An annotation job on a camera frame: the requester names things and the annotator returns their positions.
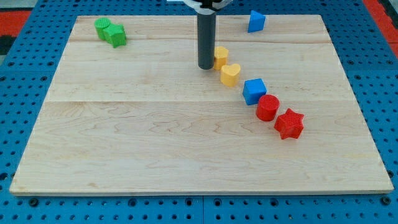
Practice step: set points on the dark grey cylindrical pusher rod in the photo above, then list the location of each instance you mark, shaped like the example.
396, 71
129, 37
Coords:
206, 28

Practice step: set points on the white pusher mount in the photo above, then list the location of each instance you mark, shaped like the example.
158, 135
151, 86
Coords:
207, 6

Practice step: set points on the yellow heart block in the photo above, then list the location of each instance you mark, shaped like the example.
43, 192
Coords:
229, 74

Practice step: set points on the yellow pentagon block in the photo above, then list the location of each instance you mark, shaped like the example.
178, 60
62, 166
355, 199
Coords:
220, 57

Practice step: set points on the blue triangle block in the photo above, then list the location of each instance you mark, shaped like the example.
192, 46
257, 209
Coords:
256, 22

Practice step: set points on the blue cube block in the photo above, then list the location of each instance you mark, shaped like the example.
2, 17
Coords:
253, 90

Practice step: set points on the green star block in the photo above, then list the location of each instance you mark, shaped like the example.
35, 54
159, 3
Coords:
115, 35

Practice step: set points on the red cylinder block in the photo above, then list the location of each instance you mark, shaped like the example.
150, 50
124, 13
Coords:
267, 107

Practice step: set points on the green cylinder block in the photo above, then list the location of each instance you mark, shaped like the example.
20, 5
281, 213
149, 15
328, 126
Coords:
100, 25

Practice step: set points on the wooden board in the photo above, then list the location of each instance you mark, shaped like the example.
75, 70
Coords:
143, 119

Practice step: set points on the red star block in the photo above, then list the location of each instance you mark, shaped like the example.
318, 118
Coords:
289, 124

